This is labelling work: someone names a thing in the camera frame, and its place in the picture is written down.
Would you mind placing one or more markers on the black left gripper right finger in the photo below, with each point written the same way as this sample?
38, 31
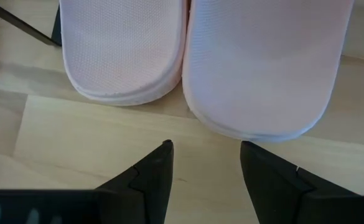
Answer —
278, 196

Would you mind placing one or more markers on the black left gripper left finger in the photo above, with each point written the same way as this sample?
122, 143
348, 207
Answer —
150, 193

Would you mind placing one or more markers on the light pink slide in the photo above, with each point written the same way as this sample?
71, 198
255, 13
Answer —
262, 62
119, 46

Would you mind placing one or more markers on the black metal rig frame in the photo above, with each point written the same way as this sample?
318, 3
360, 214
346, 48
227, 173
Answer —
20, 23

